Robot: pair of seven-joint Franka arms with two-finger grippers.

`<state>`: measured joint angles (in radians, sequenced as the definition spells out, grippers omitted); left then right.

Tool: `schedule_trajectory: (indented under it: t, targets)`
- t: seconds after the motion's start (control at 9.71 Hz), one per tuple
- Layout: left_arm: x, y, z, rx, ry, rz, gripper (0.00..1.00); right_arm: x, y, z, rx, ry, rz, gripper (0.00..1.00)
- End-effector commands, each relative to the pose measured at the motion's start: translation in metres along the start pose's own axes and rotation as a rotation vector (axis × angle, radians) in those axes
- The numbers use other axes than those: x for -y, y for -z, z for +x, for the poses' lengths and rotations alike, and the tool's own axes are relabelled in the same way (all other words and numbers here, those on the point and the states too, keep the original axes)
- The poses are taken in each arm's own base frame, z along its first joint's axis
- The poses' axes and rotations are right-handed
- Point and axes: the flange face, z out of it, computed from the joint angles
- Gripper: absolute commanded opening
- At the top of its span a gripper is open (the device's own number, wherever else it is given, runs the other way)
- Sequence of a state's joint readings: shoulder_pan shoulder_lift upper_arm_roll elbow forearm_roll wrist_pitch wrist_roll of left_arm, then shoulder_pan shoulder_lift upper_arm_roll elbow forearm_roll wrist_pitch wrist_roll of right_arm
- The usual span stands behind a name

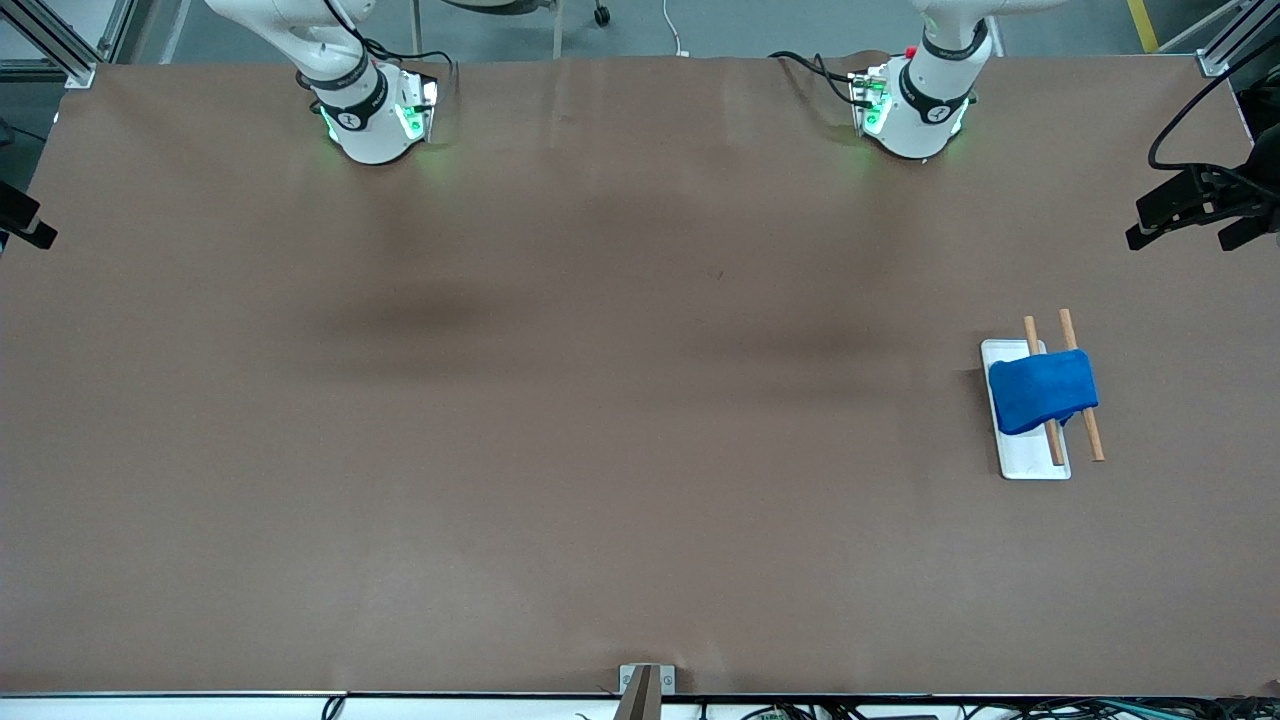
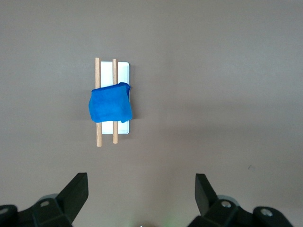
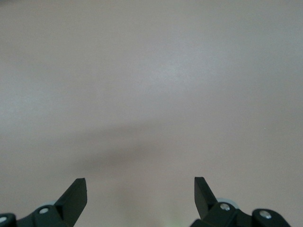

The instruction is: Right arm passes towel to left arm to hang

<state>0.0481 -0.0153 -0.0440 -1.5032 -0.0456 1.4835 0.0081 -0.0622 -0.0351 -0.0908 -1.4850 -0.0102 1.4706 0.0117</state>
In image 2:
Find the blue towel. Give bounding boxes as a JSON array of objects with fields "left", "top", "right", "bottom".
[{"left": 88, "top": 81, "right": 132, "bottom": 124}]

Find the white rectangular plate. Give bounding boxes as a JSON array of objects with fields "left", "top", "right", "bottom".
[{"left": 94, "top": 57, "right": 131, "bottom": 148}]

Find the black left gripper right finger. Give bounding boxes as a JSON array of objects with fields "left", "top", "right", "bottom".
[{"left": 188, "top": 173, "right": 294, "bottom": 227}]

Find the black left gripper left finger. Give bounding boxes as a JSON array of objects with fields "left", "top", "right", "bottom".
[{"left": 0, "top": 172, "right": 89, "bottom": 227}]

